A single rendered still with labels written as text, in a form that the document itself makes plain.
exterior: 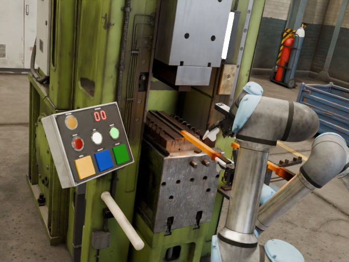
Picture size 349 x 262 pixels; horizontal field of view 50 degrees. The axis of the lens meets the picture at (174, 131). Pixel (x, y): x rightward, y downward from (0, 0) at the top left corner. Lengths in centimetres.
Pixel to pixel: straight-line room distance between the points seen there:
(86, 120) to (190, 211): 88
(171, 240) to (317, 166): 112
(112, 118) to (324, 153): 86
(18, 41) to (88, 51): 484
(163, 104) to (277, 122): 142
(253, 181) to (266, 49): 914
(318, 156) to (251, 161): 33
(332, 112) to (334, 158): 435
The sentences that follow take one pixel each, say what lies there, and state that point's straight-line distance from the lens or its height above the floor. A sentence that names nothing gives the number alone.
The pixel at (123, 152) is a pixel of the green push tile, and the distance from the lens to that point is 163.
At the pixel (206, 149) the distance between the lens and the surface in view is 180.
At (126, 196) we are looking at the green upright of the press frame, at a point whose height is 60.
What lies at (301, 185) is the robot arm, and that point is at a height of 114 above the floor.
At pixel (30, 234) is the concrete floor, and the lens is 285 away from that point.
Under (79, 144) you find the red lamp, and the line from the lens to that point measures 149.
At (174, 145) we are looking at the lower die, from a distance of 193.
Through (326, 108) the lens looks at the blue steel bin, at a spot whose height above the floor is 48.
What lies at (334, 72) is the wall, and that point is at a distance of 1094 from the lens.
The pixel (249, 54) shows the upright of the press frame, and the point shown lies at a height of 142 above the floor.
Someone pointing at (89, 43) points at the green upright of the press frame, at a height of 136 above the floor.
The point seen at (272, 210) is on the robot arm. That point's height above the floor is 102.
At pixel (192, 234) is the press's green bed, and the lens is 225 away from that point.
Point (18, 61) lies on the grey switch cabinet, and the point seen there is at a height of 23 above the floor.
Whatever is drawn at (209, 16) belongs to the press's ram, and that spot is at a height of 160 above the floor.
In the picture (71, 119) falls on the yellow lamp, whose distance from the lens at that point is 149.
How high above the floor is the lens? 168
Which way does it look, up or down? 20 degrees down
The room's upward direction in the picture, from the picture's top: 9 degrees clockwise
